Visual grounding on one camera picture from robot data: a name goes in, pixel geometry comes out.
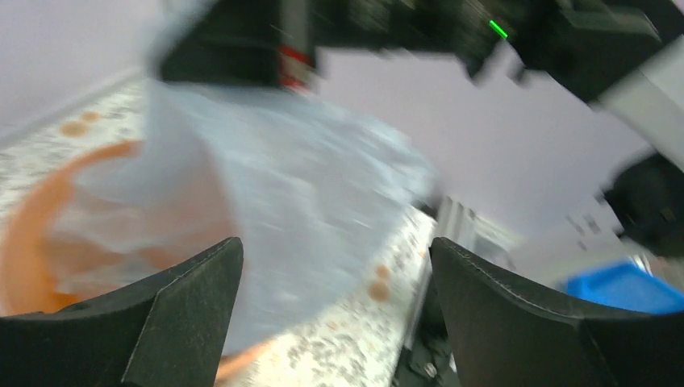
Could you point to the blue plastic box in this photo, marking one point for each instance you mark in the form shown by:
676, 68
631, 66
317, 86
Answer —
625, 285

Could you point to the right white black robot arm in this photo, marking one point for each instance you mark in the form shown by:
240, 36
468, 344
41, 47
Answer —
620, 55

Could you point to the light blue plastic trash bag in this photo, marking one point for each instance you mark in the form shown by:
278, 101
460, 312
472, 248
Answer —
313, 191

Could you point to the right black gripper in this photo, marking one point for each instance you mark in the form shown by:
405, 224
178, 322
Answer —
274, 43

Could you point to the floral patterned table mat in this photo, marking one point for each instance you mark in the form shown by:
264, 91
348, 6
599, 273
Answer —
355, 342

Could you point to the orange plastic trash bin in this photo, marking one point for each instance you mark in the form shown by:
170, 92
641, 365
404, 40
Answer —
77, 251

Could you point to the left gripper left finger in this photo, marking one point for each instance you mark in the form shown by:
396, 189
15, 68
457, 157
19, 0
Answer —
164, 330

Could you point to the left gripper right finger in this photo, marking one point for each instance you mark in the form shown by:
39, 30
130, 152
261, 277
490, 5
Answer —
506, 330

